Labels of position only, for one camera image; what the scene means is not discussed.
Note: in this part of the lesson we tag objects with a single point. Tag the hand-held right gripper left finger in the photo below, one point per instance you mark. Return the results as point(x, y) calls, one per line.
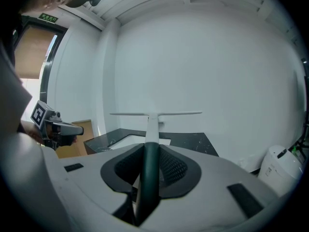
point(123, 170)

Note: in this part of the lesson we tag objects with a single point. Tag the brown cardboard box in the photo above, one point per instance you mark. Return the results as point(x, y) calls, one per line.
point(82, 127)

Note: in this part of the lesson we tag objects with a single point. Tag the white cylindrical appliance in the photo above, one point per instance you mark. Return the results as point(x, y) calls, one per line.
point(277, 170)

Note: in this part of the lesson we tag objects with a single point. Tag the person's grey shirt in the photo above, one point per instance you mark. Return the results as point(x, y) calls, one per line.
point(10, 88)

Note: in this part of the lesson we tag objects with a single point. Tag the black door frame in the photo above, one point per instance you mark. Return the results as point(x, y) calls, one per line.
point(47, 64)

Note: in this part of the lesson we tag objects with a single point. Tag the green exit sign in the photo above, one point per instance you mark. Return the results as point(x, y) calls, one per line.
point(48, 18)

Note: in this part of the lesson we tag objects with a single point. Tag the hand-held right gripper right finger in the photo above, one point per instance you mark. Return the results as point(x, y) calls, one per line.
point(178, 175)

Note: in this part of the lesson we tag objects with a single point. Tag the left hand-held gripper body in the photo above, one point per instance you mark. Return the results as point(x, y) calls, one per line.
point(70, 130)

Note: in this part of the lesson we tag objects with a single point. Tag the person's left hand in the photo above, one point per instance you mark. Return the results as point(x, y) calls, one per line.
point(51, 132)

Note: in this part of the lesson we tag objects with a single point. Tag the person's left forearm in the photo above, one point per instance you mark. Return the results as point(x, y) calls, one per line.
point(30, 130)

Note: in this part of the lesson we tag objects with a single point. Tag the white sink basin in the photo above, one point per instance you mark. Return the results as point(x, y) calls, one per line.
point(130, 141)

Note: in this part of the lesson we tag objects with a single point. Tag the black marble vanity counter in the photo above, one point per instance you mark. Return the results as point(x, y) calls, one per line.
point(190, 144)

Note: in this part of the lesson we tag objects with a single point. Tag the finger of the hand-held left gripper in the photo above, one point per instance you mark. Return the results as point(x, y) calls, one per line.
point(66, 140)

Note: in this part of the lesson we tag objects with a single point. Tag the brown roller blind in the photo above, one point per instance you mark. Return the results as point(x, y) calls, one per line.
point(33, 52)

